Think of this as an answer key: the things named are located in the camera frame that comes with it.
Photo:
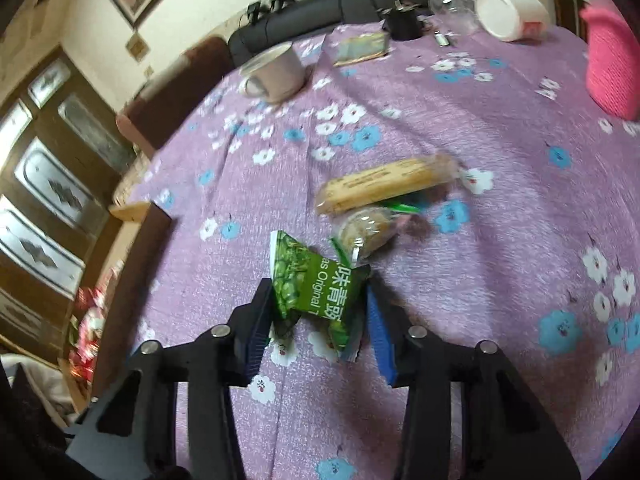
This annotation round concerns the white mug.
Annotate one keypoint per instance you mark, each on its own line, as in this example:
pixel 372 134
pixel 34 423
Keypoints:
pixel 275 72

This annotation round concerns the small wall plaque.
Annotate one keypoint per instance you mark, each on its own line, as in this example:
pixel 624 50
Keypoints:
pixel 137 46

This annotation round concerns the green booklet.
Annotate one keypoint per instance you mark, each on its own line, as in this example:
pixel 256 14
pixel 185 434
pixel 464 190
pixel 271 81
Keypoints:
pixel 361 49

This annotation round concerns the black sofa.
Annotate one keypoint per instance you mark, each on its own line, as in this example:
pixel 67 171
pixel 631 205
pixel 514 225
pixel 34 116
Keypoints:
pixel 310 20

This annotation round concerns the pink flask with knitted sleeve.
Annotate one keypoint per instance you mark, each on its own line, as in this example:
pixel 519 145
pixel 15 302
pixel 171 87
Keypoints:
pixel 612 70

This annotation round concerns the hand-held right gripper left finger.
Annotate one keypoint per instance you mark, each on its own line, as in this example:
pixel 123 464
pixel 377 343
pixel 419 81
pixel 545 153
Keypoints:
pixel 257 327

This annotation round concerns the cardboard box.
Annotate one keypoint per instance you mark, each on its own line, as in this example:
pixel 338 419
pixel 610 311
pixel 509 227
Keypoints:
pixel 147 240

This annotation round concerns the wooden cabinet with glass doors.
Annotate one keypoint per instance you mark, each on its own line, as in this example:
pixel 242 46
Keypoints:
pixel 50 185

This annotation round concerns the long biscuit packet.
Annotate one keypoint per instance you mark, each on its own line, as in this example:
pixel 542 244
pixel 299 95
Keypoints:
pixel 380 183

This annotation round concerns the clear round cookie packet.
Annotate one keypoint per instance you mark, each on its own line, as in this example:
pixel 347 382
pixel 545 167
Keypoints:
pixel 365 232

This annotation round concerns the clear plastic cup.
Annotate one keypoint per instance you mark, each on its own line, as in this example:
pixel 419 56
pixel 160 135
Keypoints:
pixel 452 7

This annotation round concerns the red snack packets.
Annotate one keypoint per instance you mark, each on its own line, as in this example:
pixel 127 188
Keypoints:
pixel 87 330

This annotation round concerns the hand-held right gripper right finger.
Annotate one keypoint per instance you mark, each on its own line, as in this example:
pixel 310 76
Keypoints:
pixel 382 342

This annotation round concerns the green pea snack packet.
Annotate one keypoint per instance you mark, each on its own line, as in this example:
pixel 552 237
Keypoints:
pixel 310 280

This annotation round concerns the small black box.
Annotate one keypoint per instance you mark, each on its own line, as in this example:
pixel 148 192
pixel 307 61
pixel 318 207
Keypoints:
pixel 402 22

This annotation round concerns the brown padded chair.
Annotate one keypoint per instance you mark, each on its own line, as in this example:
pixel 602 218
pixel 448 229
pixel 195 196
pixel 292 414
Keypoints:
pixel 170 105

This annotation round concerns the black clip device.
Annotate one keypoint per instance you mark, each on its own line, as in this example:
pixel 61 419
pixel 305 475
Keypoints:
pixel 281 0
pixel 256 11

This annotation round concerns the white plastic jar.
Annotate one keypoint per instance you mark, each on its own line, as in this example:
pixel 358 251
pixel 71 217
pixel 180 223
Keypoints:
pixel 510 12

